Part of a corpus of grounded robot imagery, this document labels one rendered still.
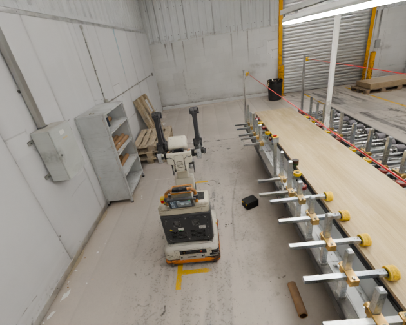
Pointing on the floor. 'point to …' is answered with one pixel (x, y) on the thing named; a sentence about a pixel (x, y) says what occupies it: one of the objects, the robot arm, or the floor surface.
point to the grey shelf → (87, 120)
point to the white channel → (332, 46)
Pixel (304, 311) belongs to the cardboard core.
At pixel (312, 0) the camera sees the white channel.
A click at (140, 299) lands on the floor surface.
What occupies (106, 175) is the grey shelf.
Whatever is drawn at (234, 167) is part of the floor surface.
